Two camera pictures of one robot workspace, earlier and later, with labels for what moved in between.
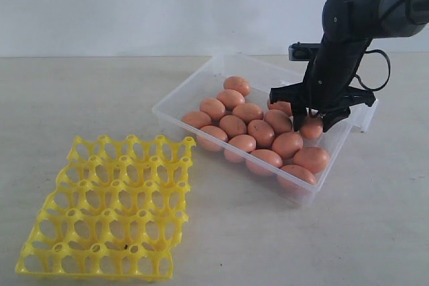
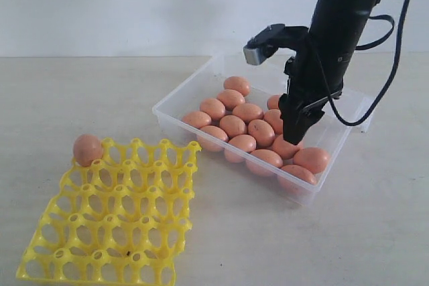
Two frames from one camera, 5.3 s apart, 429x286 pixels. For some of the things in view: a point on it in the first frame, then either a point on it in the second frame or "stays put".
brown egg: x=312 y=127 -> x=87 y=148
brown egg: x=214 y=108 stays put
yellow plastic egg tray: x=117 y=210 stays put
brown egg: x=287 y=144 stays put
